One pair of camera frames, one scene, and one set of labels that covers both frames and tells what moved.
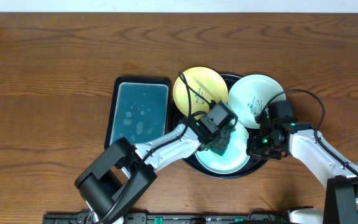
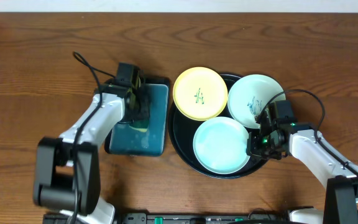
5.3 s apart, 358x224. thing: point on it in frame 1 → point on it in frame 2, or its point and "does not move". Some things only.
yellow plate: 207,82 does not move
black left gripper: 221,139 → 142,104
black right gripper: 253,149 does not move
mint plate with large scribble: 251,95 does not move
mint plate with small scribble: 235,158 does not move
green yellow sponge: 219,151 → 139,124
